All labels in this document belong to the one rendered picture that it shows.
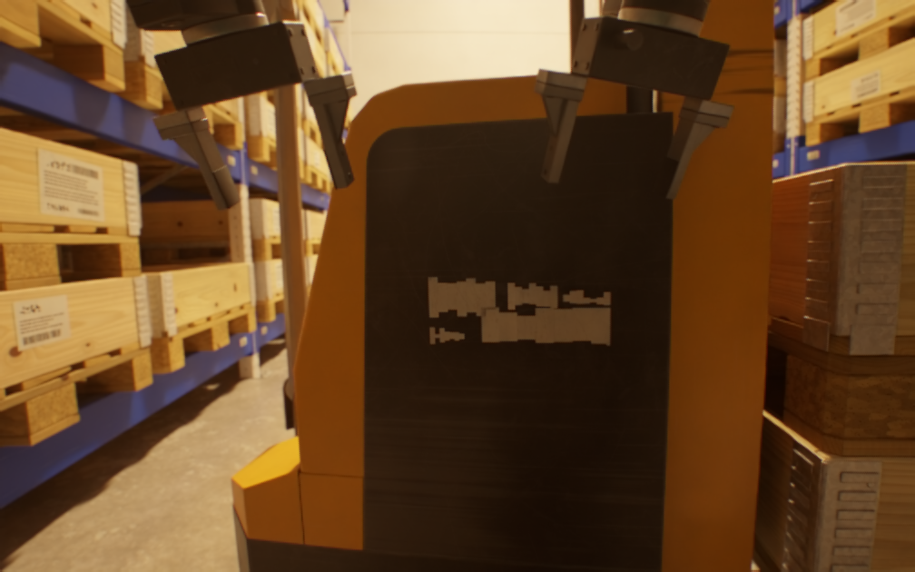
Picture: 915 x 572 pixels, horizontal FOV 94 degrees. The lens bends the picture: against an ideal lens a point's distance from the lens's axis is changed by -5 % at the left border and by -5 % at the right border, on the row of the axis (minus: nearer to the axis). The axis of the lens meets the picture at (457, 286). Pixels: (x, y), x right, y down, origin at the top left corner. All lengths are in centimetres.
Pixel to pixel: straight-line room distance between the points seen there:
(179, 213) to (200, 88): 239
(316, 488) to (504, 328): 35
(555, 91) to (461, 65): 656
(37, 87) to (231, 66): 110
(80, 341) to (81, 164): 45
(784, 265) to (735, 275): 11
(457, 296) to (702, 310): 31
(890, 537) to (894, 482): 7
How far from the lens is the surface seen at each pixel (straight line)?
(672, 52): 49
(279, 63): 46
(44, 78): 158
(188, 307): 191
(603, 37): 46
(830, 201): 67
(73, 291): 143
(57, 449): 154
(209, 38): 48
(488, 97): 58
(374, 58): 706
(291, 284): 95
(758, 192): 67
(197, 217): 283
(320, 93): 46
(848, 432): 70
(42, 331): 136
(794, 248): 73
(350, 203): 60
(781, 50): 352
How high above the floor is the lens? 69
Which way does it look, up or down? 5 degrees down
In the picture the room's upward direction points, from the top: 1 degrees counter-clockwise
